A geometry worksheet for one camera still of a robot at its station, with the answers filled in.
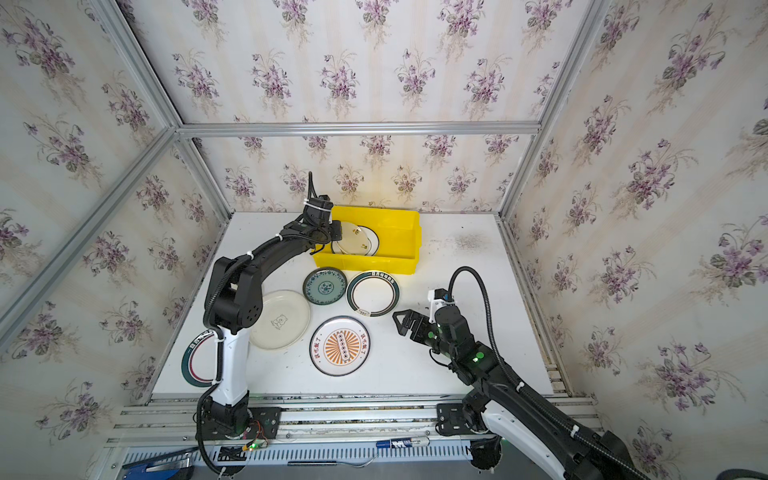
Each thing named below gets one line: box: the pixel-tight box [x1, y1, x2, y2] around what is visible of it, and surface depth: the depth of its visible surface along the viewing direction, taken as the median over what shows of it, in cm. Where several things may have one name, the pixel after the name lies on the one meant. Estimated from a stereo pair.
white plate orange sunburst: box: [309, 316, 371, 377], surface depth 88 cm
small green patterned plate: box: [302, 267, 348, 305], surface depth 100 cm
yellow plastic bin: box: [313, 206, 422, 275], surface depth 110 cm
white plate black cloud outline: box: [358, 225, 380, 256], surface depth 113 cm
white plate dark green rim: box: [346, 271, 401, 318], surface depth 98 cm
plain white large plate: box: [249, 290, 311, 350], surface depth 92 cm
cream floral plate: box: [332, 221, 370, 255], surface depth 111 cm
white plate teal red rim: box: [181, 329, 217, 388], surface depth 84 cm
